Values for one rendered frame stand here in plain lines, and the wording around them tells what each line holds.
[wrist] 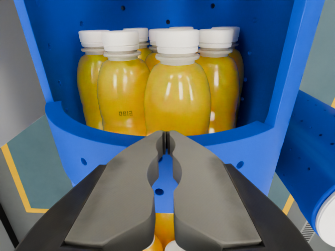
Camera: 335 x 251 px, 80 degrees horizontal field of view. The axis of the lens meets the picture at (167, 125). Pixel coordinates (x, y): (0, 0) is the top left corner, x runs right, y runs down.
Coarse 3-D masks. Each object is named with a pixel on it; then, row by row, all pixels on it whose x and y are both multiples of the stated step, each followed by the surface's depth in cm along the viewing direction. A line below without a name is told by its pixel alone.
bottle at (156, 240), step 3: (156, 237) 39; (153, 240) 37; (156, 240) 38; (159, 240) 39; (153, 243) 36; (156, 243) 37; (159, 243) 38; (150, 246) 36; (153, 246) 37; (156, 246) 37; (159, 246) 38; (162, 246) 40; (147, 249) 36; (150, 249) 36; (153, 249) 36; (156, 249) 37; (159, 249) 38; (162, 249) 39
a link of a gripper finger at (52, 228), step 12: (96, 168) 10; (84, 180) 9; (96, 180) 9; (72, 192) 8; (84, 192) 8; (60, 204) 8; (72, 204) 8; (84, 204) 8; (48, 216) 7; (60, 216) 7; (72, 216) 7; (36, 228) 7; (48, 228) 7; (60, 228) 7; (24, 240) 6; (36, 240) 6; (48, 240) 6; (60, 240) 6
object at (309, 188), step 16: (304, 96) 72; (304, 112) 63; (320, 112) 60; (288, 128) 62; (304, 128) 58; (320, 128) 55; (288, 144) 59; (304, 144) 55; (320, 144) 51; (288, 160) 58; (304, 160) 52; (320, 160) 49; (288, 176) 57; (304, 176) 51; (320, 176) 47; (304, 192) 50; (320, 192) 46; (304, 208) 51
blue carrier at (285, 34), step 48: (48, 0) 23; (96, 0) 29; (144, 0) 33; (192, 0) 33; (240, 0) 29; (288, 0) 22; (48, 48) 23; (240, 48) 31; (288, 48) 14; (48, 96) 22; (288, 96) 16; (96, 144) 15; (240, 144) 15
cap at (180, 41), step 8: (160, 32) 17; (168, 32) 16; (176, 32) 16; (184, 32) 16; (192, 32) 17; (160, 40) 17; (168, 40) 17; (176, 40) 16; (184, 40) 17; (192, 40) 17; (160, 48) 18; (168, 48) 17; (176, 48) 17; (184, 48) 17; (192, 48) 17
